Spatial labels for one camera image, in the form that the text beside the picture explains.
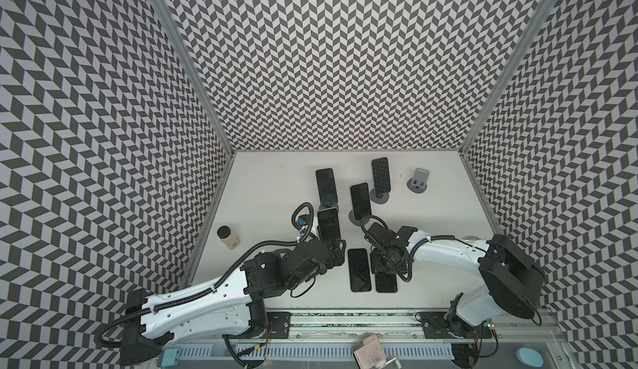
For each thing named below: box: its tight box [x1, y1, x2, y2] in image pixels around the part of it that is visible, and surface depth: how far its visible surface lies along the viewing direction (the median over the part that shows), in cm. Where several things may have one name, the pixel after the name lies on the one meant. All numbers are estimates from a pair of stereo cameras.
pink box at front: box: [353, 334, 387, 369], surface depth 66 cm
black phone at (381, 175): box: [371, 157, 392, 195], surface depth 97 cm
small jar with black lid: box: [216, 225, 241, 251], surface depth 83 cm
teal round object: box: [515, 346, 545, 368], surface depth 69 cm
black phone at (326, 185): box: [315, 167, 339, 207], surface depth 95 cm
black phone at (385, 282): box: [375, 271, 398, 293], surface depth 80 cm
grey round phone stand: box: [406, 167, 430, 194], surface depth 102 cm
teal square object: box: [157, 347, 182, 368], surface depth 67 cm
